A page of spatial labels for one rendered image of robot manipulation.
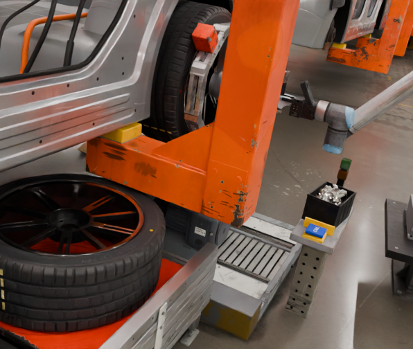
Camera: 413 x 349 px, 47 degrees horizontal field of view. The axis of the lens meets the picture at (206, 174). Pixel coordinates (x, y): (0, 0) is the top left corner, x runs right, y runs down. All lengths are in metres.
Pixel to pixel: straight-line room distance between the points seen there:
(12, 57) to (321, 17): 3.30
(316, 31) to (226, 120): 3.25
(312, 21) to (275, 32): 3.21
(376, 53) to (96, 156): 4.25
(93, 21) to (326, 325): 1.60
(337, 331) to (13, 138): 1.52
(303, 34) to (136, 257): 3.51
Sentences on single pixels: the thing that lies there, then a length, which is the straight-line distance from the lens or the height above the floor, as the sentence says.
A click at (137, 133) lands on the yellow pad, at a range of 1.91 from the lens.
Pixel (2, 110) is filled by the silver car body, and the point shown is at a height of 0.92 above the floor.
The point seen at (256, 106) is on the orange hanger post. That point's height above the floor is 0.96.
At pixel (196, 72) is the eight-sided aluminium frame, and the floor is 0.94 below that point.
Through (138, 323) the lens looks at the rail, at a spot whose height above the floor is 0.39.
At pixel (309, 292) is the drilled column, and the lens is 2.15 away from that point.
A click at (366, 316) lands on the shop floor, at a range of 2.37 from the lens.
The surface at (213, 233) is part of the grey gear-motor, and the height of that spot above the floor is 0.34.
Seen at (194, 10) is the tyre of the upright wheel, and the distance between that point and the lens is 2.11.
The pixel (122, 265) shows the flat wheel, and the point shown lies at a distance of 1.48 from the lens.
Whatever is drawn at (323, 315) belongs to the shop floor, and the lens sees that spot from 2.28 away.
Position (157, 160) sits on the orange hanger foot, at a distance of 1.75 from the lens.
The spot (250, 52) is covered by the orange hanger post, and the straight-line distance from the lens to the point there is 1.51.
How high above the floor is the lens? 1.35
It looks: 24 degrees down
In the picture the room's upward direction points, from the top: 9 degrees clockwise
